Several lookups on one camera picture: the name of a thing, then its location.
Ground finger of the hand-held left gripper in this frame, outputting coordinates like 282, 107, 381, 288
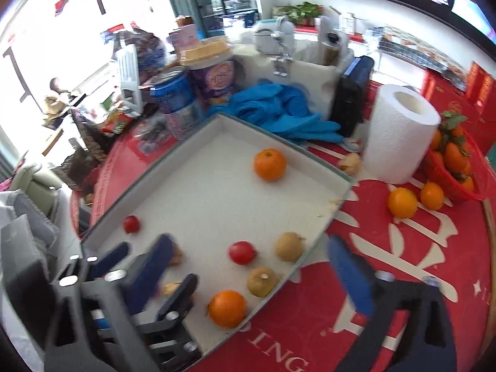
157, 274, 199, 320
87, 241, 131, 277

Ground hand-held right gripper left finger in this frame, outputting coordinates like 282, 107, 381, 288
44, 233, 176, 372

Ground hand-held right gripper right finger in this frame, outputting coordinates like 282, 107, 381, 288
326, 236, 456, 372

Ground husked physalis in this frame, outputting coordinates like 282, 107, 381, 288
337, 152, 364, 176
162, 281, 183, 299

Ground brown longan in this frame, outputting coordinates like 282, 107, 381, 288
275, 232, 305, 263
247, 266, 280, 298

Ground white box with grey flap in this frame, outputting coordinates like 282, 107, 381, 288
79, 112, 355, 363

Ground bumpy mandarin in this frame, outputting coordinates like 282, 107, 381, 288
253, 148, 288, 182

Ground smooth orange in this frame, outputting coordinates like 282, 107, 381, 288
388, 187, 419, 219
420, 182, 445, 210
208, 290, 249, 329

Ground red printed table mat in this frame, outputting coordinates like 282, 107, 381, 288
70, 77, 496, 372

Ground beige sofa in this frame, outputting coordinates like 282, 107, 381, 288
8, 161, 72, 218

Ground red and blue packet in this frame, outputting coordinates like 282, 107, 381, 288
128, 118, 183, 157

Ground colourful snack packet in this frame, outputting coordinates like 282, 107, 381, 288
101, 108, 134, 136

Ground red plastic basket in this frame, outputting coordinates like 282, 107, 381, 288
422, 124, 489, 203

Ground white paper towel roll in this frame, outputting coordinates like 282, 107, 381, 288
362, 84, 442, 184

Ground long wooden stick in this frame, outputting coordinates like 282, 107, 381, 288
481, 199, 496, 280

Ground heap of leafy tangerines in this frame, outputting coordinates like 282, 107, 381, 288
428, 110, 475, 192

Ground blue printed can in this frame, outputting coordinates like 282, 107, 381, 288
149, 67, 206, 140

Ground blue rubber gloves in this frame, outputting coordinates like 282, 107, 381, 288
227, 81, 343, 144

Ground black electronic device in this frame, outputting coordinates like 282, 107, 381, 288
331, 56, 375, 138

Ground white plastic rack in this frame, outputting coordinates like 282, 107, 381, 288
114, 43, 142, 103

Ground purple drink cup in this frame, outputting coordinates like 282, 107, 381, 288
180, 36, 243, 115

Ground white plastic jug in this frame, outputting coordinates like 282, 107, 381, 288
232, 41, 355, 103

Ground flat red gift box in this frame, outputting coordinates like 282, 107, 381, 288
420, 68, 469, 103

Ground dark bottle with black cap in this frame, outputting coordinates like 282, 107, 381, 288
320, 33, 343, 66

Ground pink drink cup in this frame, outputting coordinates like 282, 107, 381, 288
167, 15, 202, 60

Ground tall red gift box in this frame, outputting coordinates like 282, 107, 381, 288
463, 60, 496, 109

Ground white kettle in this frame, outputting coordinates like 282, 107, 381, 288
253, 19, 296, 53

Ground green potted plant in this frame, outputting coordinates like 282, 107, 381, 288
272, 2, 326, 28

